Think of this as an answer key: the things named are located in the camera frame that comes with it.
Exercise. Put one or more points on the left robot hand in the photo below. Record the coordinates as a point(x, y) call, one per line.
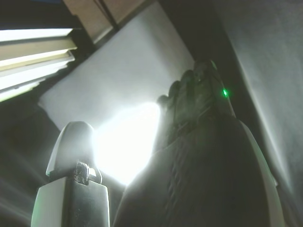
point(201, 177)

